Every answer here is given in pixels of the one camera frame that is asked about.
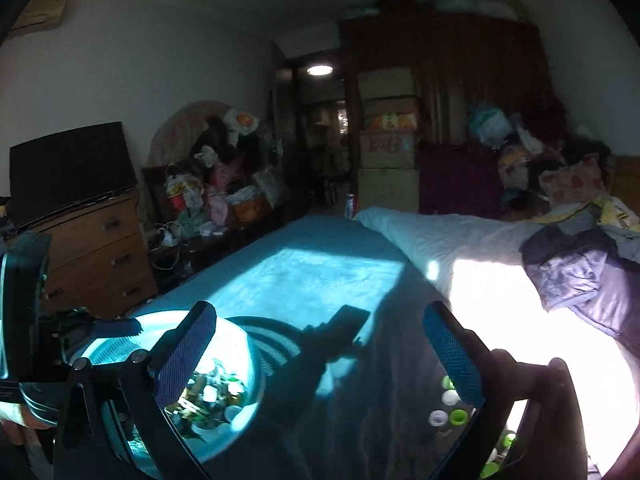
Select light blue plastic basket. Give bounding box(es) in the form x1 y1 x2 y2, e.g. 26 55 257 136
79 310 265 464

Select light blue duvet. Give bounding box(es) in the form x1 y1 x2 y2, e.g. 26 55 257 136
357 207 639 474

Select wooden drawer chest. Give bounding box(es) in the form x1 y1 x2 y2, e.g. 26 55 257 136
18 191 157 318

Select teal bed sheet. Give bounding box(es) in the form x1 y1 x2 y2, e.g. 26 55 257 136
137 216 437 403

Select dark grey fleece blanket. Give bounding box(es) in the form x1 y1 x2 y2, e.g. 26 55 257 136
205 268 504 479

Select stacked cardboard boxes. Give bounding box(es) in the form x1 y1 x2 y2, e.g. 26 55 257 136
357 67 420 212

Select pile of bags and clothes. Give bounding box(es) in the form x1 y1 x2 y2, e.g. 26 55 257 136
142 101 291 222

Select black television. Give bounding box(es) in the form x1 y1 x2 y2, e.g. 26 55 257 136
9 122 137 228

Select person's left hand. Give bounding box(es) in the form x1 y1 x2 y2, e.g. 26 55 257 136
0 402 51 445

